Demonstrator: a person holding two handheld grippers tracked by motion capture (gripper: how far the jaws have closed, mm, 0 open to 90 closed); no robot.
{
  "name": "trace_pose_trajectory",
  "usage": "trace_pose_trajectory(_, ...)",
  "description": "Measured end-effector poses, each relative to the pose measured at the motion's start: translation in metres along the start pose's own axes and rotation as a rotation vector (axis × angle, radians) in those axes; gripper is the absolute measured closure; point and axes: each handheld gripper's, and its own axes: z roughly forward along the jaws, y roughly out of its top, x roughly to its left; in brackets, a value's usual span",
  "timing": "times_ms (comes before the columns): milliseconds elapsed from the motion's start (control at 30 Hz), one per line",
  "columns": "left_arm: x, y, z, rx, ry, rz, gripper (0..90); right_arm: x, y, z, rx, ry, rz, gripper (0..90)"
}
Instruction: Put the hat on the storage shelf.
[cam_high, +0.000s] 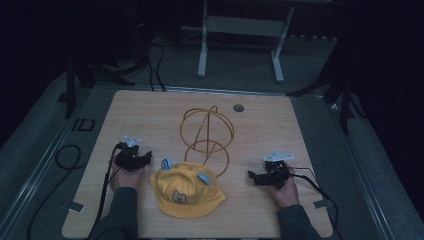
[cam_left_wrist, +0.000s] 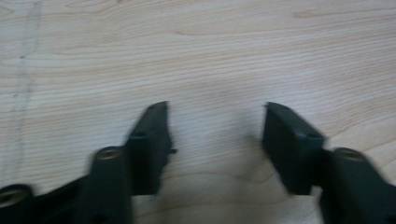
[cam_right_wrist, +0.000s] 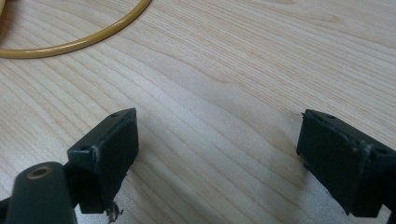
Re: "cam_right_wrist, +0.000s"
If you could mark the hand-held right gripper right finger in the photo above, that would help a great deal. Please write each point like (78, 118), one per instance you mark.
(342, 161)

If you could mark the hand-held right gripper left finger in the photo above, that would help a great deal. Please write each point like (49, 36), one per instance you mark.
(109, 161)

